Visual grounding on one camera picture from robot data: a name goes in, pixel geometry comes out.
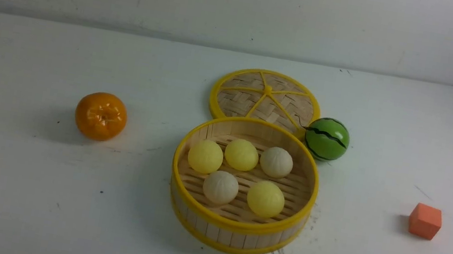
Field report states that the white bun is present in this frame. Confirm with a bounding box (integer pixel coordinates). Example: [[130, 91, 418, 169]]
[[259, 147, 294, 179], [202, 170, 239, 206]]

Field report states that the green watermelon toy ball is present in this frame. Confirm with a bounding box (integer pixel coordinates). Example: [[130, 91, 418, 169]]
[[304, 117, 350, 161]]

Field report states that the orange tangerine toy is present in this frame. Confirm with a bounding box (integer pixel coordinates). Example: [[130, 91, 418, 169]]
[[75, 92, 128, 142]]

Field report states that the bamboo steamer tray yellow rim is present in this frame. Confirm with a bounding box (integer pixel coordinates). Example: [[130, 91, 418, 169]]
[[170, 117, 319, 254]]

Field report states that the woven bamboo steamer lid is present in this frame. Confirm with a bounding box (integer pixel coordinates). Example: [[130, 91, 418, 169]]
[[208, 69, 321, 140]]

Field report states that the orange foam cube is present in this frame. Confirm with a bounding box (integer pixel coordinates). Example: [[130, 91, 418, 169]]
[[408, 202, 443, 241]]

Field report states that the yellow bun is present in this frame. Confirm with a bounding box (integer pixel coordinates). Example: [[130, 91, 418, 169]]
[[247, 181, 285, 219], [224, 139, 259, 171], [187, 140, 224, 174]]

